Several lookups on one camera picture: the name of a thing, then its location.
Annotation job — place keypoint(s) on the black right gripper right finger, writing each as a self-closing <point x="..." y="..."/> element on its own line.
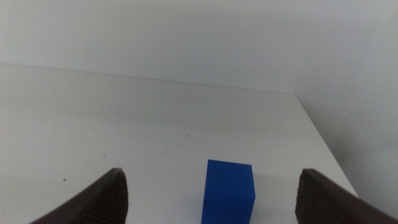
<point x="323" y="205"/>

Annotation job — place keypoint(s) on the blue cube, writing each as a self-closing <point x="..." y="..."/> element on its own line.
<point x="228" y="193"/>

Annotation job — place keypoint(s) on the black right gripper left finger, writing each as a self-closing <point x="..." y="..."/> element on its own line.
<point x="102" y="202"/>

